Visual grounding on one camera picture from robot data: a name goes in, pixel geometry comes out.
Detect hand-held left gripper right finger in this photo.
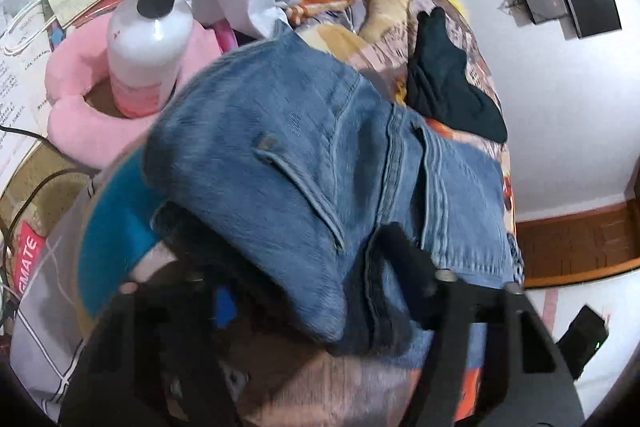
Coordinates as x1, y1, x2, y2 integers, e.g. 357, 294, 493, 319
367, 222, 586, 427

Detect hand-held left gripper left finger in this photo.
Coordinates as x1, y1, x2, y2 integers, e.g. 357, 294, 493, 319
60, 277, 242, 427

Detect blue denim pants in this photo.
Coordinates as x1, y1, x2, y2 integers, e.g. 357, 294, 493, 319
142, 24, 526, 358

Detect grey checked cloth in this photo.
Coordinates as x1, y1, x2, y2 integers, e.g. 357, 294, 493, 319
10, 177, 131, 408

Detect teal cloth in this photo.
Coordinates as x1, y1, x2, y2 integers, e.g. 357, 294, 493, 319
80, 152, 166, 318

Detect red and white box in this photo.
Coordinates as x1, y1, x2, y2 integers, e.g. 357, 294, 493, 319
0, 222, 51, 308

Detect black folded garment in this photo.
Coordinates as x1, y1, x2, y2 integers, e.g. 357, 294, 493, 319
406, 7, 508, 142

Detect pink plush cushion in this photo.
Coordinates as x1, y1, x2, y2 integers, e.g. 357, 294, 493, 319
44, 12, 223, 170

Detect printed paper sheets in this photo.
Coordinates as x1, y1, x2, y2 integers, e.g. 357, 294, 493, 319
0, 52, 51, 188

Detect white pump lotion bottle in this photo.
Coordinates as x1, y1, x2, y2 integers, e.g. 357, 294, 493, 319
106, 0, 197, 118

